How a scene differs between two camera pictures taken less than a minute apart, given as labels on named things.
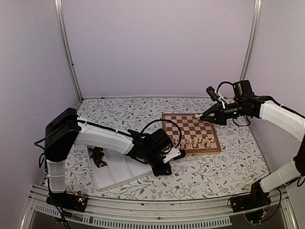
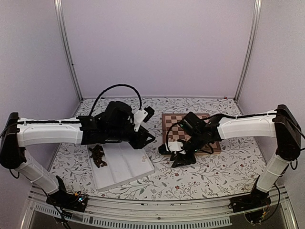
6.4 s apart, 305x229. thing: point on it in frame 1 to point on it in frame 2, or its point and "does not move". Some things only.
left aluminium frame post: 59,19 does not move
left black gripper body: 157,171 to 139,138
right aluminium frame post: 254,32 does not move
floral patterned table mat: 241,164 does not move
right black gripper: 219,118 to 184,161
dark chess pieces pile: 97,154 does not move
